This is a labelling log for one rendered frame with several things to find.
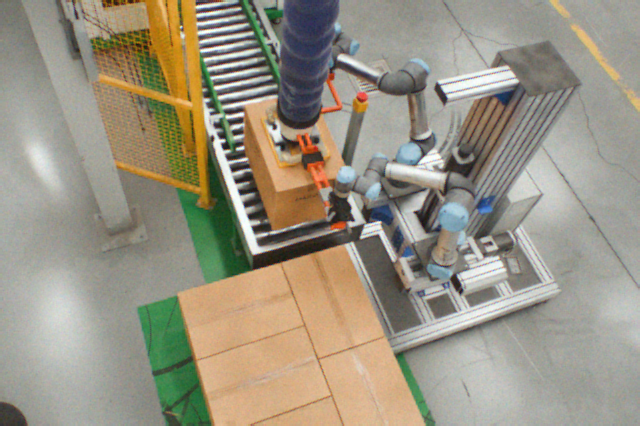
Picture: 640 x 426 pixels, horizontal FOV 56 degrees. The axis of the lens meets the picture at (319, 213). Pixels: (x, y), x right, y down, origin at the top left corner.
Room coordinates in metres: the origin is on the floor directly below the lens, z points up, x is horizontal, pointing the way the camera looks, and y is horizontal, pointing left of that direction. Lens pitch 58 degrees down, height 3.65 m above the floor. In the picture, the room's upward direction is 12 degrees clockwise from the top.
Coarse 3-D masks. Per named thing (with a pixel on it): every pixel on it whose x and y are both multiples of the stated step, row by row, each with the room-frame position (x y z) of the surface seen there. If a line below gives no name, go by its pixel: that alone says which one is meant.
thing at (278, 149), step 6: (264, 120) 2.09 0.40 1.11; (276, 120) 2.11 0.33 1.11; (264, 126) 2.06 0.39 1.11; (270, 126) 2.06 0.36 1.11; (276, 126) 2.05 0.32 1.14; (270, 132) 2.02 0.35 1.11; (270, 138) 1.98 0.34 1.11; (270, 144) 1.95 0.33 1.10; (276, 144) 1.95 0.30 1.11; (282, 144) 1.95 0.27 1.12; (288, 144) 1.97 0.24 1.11; (276, 150) 1.91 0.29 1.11; (282, 150) 1.91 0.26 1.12; (288, 150) 1.93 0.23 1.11; (276, 156) 1.88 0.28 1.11; (276, 162) 1.85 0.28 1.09; (282, 162) 1.85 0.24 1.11
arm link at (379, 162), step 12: (372, 156) 1.67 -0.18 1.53; (384, 156) 1.67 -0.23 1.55; (372, 168) 1.59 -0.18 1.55; (384, 168) 1.60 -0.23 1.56; (396, 168) 1.60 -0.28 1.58; (408, 168) 1.60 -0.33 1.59; (420, 168) 1.61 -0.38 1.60; (408, 180) 1.56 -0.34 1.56; (420, 180) 1.55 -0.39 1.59; (432, 180) 1.55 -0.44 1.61; (444, 180) 1.54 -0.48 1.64; (456, 180) 1.54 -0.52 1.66; (468, 180) 1.55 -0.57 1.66; (444, 192) 1.52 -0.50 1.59
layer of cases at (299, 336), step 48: (192, 288) 1.30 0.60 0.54; (240, 288) 1.35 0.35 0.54; (288, 288) 1.41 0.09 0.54; (336, 288) 1.48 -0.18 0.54; (192, 336) 1.03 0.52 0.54; (240, 336) 1.09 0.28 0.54; (288, 336) 1.14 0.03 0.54; (336, 336) 1.20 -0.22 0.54; (384, 336) 1.25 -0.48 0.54; (240, 384) 0.84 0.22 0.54; (288, 384) 0.89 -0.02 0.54; (336, 384) 0.94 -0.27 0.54; (384, 384) 0.99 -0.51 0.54
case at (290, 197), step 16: (256, 112) 2.15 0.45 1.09; (256, 128) 2.04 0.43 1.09; (320, 128) 2.14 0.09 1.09; (256, 144) 1.98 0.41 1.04; (256, 160) 1.97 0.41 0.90; (272, 160) 1.86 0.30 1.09; (336, 160) 1.95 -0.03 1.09; (256, 176) 1.96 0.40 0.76; (272, 176) 1.76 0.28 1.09; (288, 176) 1.78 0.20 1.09; (304, 176) 1.80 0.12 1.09; (272, 192) 1.72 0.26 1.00; (288, 192) 1.70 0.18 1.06; (304, 192) 1.75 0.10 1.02; (272, 208) 1.71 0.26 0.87; (288, 208) 1.71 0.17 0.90; (304, 208) 1.76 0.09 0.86; (320, 208) 1.81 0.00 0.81; (272, 224) 1.69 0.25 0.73; (288, 224) 1.72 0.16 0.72
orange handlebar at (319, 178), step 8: (328, 80) 2.36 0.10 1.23; (336, 96) 2.26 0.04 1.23; (336, 104) 2.22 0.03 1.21; (328, 112) 2.15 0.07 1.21; (304, 136) 1.95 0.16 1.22; (312, 168) 1.76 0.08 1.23; (320, 168) 1.77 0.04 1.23; (312, 176) 1.72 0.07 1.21; (320, 176) 1.72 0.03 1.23; (320, 184) 1.68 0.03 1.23; (328, 184) 1.69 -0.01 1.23; (344, 224) 1.48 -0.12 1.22
